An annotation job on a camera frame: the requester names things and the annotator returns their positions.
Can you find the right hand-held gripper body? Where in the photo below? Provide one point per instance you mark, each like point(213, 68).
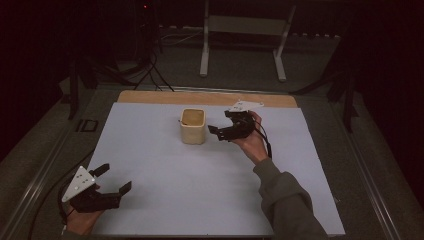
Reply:
point(241, 126)

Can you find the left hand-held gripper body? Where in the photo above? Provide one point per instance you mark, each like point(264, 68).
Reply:
point(88, 196)

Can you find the beige plastic cup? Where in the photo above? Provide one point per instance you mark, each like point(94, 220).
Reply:
point(192, 131)

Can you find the person's right hand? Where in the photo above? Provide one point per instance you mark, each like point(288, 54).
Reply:
point(255, 146)

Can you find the person's left hand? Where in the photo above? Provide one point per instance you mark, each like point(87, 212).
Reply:
point(81, 221)

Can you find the white table mat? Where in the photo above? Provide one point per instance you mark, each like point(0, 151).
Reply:
point(186, 186)

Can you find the black tripod stand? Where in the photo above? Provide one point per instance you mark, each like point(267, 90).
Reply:
point(348, 100)
point(74, 93)

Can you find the grey metal stand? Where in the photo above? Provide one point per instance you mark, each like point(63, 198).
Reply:
point(245, 25)

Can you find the black floor bracket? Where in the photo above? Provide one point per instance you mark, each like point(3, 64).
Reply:
point(87, 125)

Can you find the metal floor rail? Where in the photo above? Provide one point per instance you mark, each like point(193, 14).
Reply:
point(370, 180)
point(36, 186)

